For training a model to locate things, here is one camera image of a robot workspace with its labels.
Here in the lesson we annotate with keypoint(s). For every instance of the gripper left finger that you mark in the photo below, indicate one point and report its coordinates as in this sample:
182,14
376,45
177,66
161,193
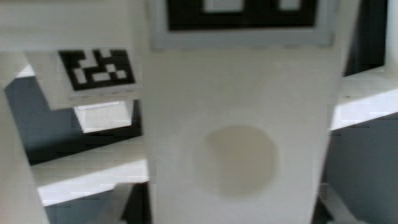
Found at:
127,209

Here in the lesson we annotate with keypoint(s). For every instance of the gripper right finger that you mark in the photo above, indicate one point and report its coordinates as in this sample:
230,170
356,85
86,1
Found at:
331,210

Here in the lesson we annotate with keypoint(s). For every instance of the white chair seat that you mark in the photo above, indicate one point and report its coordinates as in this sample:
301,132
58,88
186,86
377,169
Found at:
369,80

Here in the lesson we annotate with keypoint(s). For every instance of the white chair leg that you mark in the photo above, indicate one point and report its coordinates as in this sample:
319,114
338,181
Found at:
104,116
86,76

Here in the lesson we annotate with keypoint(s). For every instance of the white chair back frame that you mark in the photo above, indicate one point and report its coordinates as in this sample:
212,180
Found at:
241,59

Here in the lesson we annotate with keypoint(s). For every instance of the white U-shaped obstacle fence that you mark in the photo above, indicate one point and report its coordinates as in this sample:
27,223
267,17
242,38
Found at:
86,173

